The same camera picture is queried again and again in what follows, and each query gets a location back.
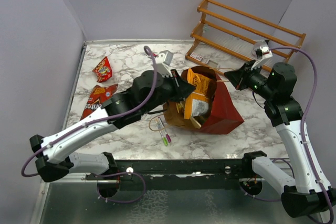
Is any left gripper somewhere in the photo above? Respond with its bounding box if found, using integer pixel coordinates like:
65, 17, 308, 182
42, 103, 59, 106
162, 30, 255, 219
142, 69, 196, 114

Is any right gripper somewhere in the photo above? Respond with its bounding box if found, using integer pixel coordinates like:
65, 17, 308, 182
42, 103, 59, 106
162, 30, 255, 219
225, 59, 276, 100

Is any yellow kettle chips bag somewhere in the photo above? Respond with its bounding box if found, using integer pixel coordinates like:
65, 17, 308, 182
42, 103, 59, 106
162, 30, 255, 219
184, 68, 213, 120

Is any red brown paper bag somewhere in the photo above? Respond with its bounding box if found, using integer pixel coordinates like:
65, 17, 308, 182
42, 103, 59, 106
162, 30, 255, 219
163, 66, 244, 134

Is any red cheez-it snack bag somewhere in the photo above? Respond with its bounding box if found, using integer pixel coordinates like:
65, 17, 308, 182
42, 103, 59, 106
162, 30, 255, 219
92, 57, 113, 83

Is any red doritos chip bag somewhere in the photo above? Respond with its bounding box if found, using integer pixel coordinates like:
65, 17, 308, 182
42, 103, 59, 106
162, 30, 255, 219
80, 84, 118, 120

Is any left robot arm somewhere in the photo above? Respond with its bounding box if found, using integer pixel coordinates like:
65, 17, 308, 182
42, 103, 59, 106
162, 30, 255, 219
30, 70, 195, 182

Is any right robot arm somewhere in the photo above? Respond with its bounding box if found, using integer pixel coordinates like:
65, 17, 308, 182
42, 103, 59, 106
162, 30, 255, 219
224, 60, 335, 218

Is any open small cardboard box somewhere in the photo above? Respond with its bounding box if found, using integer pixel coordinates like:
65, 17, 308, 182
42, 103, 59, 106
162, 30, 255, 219
205, 59, 220, 69

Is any red white small box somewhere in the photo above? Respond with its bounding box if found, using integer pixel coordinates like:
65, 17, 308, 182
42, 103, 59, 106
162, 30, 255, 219
190, 53, 203, 61

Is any wooden shelf rack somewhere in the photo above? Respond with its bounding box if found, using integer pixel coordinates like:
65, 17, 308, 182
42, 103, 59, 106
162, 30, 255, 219
185, 0, 306, 74

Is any purple cap marker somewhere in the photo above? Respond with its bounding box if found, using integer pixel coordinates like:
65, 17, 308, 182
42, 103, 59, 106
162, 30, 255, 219
158, 117, 172, 144

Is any green cap marker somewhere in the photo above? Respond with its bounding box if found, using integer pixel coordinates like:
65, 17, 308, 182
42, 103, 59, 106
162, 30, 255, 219
155, 119, 168, 146

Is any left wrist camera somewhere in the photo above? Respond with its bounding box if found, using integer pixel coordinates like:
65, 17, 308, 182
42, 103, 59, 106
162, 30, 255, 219
154, 50, 173, 78

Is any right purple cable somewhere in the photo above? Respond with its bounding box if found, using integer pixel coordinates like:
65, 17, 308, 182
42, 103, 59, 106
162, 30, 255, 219
240, 47, 334, 224

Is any purple cable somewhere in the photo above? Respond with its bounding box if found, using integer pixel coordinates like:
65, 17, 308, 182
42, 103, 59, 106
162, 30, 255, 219
240, 47, 334, 224
20, 45, 160, 204

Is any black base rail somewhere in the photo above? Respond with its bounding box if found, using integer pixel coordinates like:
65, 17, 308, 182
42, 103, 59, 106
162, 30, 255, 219
86, 153, 279, 190

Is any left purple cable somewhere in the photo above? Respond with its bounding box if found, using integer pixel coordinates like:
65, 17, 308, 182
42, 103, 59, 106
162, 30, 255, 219
20, 45, 160, 204

